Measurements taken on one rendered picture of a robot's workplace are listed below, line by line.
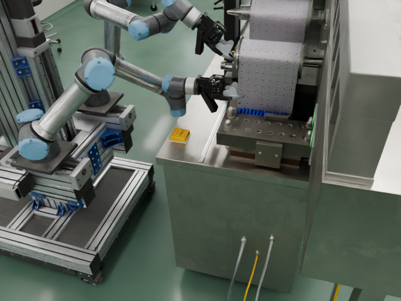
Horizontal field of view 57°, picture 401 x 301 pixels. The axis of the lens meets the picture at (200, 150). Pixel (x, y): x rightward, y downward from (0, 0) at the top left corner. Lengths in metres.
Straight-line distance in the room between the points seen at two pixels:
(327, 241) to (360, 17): 0.44
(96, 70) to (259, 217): 0.92
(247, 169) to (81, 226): 1.19
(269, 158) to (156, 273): 1.12
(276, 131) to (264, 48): 0.33
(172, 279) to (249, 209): 0.80
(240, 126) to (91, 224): 1.19
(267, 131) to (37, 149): 0.93
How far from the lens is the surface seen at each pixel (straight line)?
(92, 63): 1.49
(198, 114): 1.83
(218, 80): 1.60
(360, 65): 0.62
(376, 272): 0.90
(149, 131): 3.30
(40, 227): 2.44
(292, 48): 1.52
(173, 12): 1.57
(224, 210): 1.70
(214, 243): 1.91
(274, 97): 1.58
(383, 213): 0.76
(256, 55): 1.52
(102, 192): 2.51
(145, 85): 1.74
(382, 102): 0.62
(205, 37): 1.57
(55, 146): 1.86
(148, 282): 2.28
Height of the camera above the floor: 1.91
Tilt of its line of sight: 39 degrees down
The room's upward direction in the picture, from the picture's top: 3 degrees counter-clockwise
